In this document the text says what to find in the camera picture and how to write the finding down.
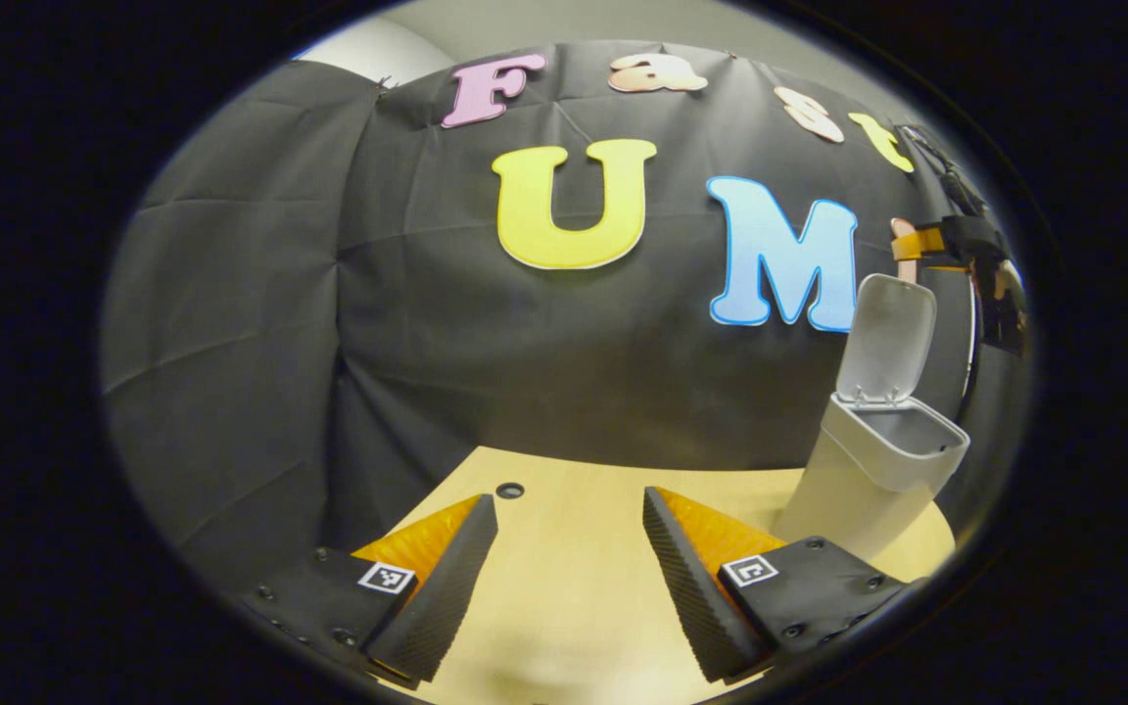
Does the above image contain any black backdrop cloth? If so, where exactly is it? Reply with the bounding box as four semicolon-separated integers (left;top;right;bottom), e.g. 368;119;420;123
99;39;1030;588

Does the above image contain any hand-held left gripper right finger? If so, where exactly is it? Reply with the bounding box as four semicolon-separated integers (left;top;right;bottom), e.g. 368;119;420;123
642;487;908;684

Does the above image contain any white desktop garbage bin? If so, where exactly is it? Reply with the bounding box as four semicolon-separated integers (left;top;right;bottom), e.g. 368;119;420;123
772;273;971;561

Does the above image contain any wooden desktop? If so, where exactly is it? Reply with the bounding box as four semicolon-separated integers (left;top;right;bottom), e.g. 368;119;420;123
368;446;957;705

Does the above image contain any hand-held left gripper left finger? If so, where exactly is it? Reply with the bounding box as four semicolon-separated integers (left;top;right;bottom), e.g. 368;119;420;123
241;493;499;686

